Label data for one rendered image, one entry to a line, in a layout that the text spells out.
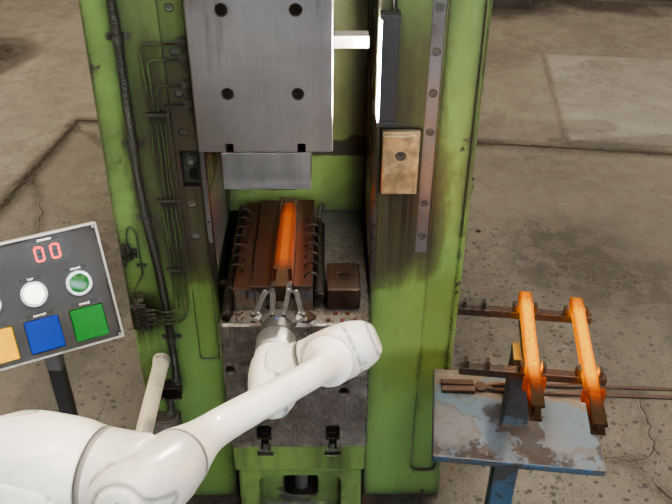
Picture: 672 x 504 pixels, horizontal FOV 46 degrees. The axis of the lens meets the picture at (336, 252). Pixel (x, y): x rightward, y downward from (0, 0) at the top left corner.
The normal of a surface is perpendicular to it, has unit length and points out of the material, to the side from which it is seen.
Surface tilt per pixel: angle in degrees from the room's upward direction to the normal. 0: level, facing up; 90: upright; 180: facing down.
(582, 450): 0
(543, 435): 0
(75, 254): 60
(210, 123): 90
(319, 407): 90
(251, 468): 90
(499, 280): 0
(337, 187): 90
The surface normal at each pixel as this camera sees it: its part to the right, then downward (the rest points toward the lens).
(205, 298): 0.01, 0.57
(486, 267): 0.00, -0.82
